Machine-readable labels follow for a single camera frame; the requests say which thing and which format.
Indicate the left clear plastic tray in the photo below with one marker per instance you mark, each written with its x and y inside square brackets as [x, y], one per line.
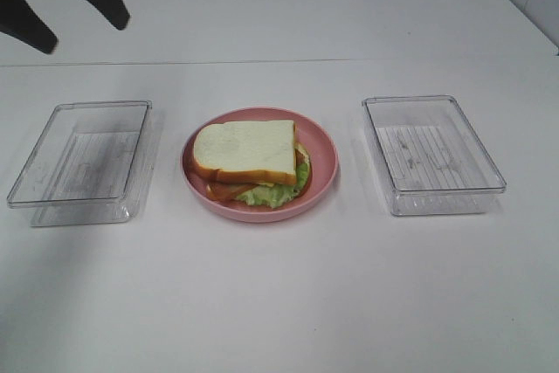
[92, 164]

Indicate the clear plastic tray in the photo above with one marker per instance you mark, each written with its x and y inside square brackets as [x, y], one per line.
[92, 164]
[428, 157]

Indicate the bacon strip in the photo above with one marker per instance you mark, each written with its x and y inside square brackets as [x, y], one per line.
[299, 157]
[223, 192]

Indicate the yellow cheese slice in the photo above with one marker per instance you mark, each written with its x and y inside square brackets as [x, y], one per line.
[281, 169]

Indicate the green lettuce leaf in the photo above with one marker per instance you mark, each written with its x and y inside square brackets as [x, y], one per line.
[278, 195]

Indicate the pink round plate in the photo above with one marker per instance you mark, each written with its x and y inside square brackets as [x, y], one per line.
[317, 142]

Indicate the white bread slice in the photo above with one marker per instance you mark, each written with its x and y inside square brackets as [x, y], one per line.
[272, 195]
[235, 151]

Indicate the right clear plastic tray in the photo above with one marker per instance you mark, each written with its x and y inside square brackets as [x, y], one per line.
[428, 157]

